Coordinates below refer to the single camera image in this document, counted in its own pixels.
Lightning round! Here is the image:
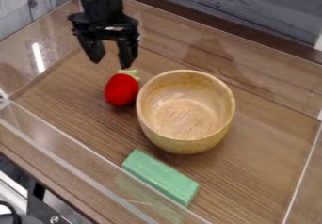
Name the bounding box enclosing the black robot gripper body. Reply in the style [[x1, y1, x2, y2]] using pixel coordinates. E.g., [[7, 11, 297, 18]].
[[69, 0, 139, 43]]

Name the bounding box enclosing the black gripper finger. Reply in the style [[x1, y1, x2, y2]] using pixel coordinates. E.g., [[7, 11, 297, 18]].
[[118, 36, 139, 69], [77, 33, 106, 64]]

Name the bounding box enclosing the red plush strawberry toy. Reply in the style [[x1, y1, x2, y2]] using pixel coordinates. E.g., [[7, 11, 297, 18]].
[[105, 70, 139, 106]]

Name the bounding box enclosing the light wooden bowl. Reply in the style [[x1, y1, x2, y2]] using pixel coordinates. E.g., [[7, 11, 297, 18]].
[[137, 70, 237, 154]]

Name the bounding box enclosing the green rectangular block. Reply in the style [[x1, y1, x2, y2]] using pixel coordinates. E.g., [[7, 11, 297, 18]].
[[122, 149, 201, 207]]

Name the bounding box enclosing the black metal table leg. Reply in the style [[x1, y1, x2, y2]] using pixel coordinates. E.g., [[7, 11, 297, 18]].
[[27, 181, 73, 224]]

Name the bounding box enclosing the clear acrylic tray wall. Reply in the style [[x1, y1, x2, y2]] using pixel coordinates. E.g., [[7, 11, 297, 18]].
[[0, 90, 210, 224]]

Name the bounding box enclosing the black cable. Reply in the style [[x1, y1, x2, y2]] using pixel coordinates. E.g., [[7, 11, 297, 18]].
[[0, 200, 20, 224]]

